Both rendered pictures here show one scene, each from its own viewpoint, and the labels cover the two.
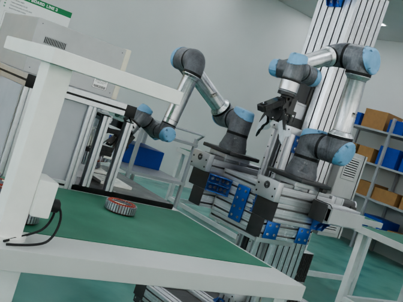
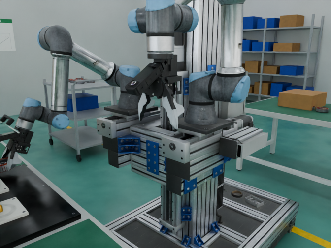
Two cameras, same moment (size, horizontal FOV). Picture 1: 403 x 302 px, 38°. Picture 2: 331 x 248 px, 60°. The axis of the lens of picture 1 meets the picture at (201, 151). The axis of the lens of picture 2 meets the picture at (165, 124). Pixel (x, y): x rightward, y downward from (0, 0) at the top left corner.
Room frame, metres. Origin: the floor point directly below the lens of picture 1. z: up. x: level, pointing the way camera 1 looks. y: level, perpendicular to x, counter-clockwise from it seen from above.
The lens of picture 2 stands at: (1.51, -0.17, 1.37)
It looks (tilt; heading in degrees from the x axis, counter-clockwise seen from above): 15 degrees down; 354
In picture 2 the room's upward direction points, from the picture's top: straight up
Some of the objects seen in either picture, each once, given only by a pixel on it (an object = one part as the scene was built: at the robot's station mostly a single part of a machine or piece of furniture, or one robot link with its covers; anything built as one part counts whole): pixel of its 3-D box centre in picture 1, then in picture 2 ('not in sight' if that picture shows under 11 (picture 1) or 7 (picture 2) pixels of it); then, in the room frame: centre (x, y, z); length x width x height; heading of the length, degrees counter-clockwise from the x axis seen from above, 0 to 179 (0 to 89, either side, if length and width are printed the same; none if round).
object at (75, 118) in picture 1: (47, 139); not in sight; (2.11, 0.54, 0.91); 0.28 x 0.03 x 0.32; 126
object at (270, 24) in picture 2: not in sight; (270, 23); (8.10, -3.32, 1.89); 0.42 x 0.42 x 0.21; 34
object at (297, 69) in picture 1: (295, 68); (160, 15); (2.31, -0.25, 1.45); 0.09 x 0.08 x 0.11; 138
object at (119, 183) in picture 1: (108, 180); (0, 212); (2.51, 0.33, 0.78); 0.15 x 0.15 x 0.01; 36
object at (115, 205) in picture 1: (120, 206); not in sight; (2.08, 0.21, 0.77); 0.11 x 0.11 x 0.04
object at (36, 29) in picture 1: (59, 54); not in sight; (2.43, 0.67, 1.22); 0.44 x 0.39 x 0.20; 36
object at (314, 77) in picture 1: (304, 74); (175, 18); (2.40, -0.30, 1.45); 0.11 x 0.11 x 0.08; 48
